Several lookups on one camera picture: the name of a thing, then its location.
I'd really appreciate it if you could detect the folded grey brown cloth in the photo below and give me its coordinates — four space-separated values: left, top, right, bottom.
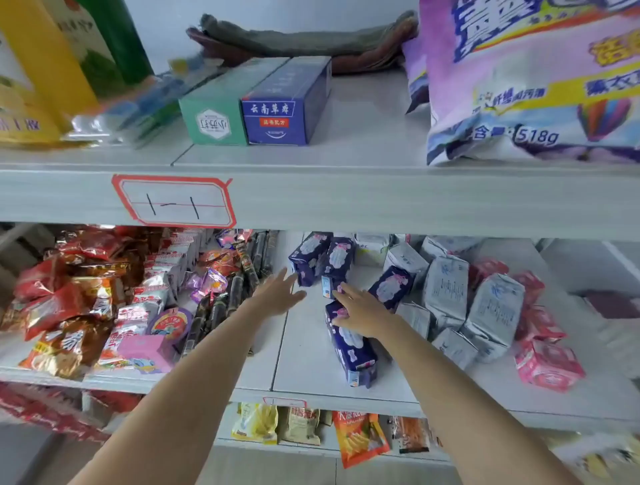
185 11 420 76

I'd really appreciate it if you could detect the round purple candy tin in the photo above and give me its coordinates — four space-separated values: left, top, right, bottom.
148 306 195 346

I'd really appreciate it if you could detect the person's left hand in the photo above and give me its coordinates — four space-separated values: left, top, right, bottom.
248 268 307 320

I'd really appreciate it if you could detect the large yellow bag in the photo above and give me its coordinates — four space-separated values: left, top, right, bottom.
0 0 101 149

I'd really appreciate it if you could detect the row of silver red packets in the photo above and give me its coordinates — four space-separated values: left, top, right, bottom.
97 229 211 373

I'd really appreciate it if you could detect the person's right hand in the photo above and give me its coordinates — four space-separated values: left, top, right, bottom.
331 282 402 342

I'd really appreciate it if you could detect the green cardboard box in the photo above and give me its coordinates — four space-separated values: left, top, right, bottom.
178 56 291 147

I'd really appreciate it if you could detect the blue cardboard box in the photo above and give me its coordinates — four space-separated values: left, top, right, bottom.
241 55 333 147

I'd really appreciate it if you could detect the green bag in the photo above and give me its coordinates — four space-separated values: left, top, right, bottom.
39 0 156 101

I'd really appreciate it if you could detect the purple cloth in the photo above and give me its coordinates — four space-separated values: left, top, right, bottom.
582 291 640 320

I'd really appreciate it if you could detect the white metal shelf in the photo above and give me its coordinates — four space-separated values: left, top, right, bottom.
0 69 640 466

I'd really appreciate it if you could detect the small white ABC packet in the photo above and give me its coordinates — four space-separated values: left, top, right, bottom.
395 301 433 340
431 327 479 372

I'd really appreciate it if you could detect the row of red strip packets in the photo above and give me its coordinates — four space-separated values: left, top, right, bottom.
392 415 432 454

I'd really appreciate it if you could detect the pile of red bags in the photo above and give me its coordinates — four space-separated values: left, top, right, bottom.
0 382 143 446

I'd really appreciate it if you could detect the heap of purple candy packets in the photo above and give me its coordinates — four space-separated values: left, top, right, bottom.
182 229 256 306

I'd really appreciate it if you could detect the orange chip bag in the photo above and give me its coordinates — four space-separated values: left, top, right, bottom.
332 410 392 470

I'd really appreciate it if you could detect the beige snack bag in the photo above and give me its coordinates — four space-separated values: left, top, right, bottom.
277 405 323 446

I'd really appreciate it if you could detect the yellow chip bag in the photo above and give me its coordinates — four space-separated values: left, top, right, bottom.
231 402 279 446

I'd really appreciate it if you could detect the pink box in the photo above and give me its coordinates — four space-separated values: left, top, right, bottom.
115 333 177 376

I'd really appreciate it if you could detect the purple pad packet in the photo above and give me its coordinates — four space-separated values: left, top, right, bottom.
367 265 416 313
325 299 379 390
288 231 335 288
319 236 357 300

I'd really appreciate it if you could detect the bundle of clear packets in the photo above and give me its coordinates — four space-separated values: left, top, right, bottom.
62 55 226 149

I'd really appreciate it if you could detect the large purple detergent bag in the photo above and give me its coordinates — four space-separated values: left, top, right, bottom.
419 0 640 167

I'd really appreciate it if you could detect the pile of red snack packets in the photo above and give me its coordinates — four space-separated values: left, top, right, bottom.
0 225 151 380

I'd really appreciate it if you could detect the person's left forearm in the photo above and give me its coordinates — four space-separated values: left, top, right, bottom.
67 297 273 485

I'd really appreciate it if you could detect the person's right forearm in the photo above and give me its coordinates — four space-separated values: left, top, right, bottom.
372 317 586 485

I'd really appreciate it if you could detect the pile of white pad packets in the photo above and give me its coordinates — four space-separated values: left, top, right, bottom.
352 232 526 373

